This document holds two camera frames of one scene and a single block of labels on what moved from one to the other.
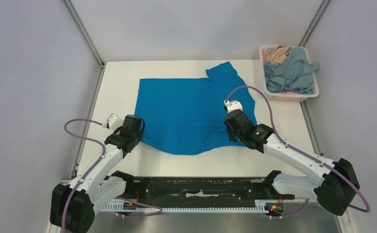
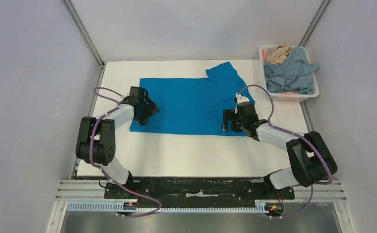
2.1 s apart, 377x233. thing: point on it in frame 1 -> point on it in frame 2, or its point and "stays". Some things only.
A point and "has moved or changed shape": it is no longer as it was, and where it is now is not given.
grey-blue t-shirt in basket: [293, 74] stays
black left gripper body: [139, 136] -> [144, 107]
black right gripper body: [232, 129] -> [234, 119]
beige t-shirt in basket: [279, 55] stays
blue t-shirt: [187, 115] has moved or changed shape
